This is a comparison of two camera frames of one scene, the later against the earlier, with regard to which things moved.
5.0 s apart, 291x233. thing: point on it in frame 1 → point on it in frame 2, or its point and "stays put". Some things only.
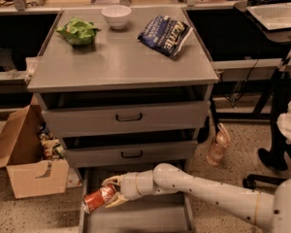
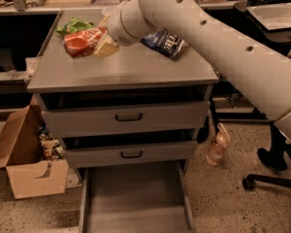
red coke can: (95, 199) → (80, 44)
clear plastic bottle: (220, 142) stays put
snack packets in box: (50, 147) stays put
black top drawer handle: (129, 119) stays put
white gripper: (129, 185) → (115, 27)
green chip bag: (79, 32) stays put
